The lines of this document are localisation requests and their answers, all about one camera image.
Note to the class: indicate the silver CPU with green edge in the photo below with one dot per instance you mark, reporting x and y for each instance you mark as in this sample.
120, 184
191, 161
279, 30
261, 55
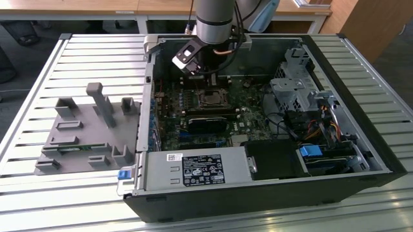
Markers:
213, 97

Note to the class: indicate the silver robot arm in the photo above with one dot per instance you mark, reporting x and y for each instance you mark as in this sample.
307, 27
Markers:
215, 24

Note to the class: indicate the CPU socket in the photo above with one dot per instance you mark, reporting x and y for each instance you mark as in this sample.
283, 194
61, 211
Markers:
207, 106

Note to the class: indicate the green motherboard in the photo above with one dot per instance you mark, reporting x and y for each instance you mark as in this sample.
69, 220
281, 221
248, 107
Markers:
252, 113

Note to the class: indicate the silver metal disk bay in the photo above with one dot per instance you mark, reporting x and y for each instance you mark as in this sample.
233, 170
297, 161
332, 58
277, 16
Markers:
287, 91

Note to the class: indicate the silver chipset heat sink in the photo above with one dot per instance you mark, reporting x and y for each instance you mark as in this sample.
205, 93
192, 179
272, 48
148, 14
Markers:
239, 140

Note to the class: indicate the black plastic shroud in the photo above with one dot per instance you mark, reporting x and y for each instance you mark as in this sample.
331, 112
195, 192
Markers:
275, 159

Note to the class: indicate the grey parts rack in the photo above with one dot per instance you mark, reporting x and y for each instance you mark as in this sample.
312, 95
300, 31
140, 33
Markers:
81, 116

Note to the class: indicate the blue disk carrier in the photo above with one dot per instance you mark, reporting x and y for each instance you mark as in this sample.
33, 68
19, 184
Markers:
311, 152

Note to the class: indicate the silver power supply with label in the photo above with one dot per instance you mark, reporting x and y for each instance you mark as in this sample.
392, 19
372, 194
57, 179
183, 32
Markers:
161, 174

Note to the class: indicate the wooden cabinet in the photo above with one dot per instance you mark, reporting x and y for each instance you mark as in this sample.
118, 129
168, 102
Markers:
371, 24

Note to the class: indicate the green RAM stick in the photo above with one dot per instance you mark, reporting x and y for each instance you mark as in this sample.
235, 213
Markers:
84, 147

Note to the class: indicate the blue case latch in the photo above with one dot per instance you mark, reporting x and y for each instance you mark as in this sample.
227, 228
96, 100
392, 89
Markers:
122, 175

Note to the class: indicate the black office chair base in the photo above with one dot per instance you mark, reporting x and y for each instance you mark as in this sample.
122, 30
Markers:
25, 38

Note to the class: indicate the black PC case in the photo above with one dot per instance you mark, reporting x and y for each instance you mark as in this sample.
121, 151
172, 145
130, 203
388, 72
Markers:
227, 207

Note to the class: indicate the black white wrist camera box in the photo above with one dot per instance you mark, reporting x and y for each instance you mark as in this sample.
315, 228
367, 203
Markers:
188, 52

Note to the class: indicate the wooden desk with white frame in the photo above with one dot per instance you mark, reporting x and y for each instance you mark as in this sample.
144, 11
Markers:
97, 6

